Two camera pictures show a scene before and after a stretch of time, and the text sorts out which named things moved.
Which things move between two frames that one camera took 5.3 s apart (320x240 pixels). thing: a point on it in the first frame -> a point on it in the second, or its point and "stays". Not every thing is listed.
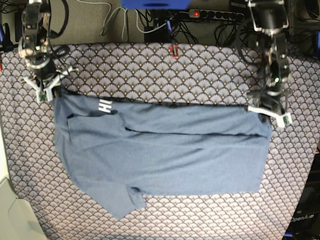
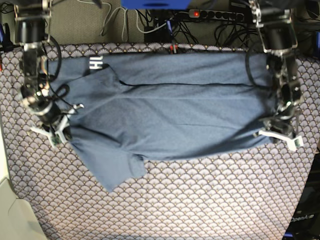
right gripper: [268, 97] -> [278, 124]
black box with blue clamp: [162, 34] stays
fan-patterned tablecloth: [211, 74] stays
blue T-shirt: [121, 150] -> [137, 107]
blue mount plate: [155, 4] stays
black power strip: [198, 13] stays
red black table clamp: [176, 56] stays
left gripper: [46, 72] -> [49, 112]
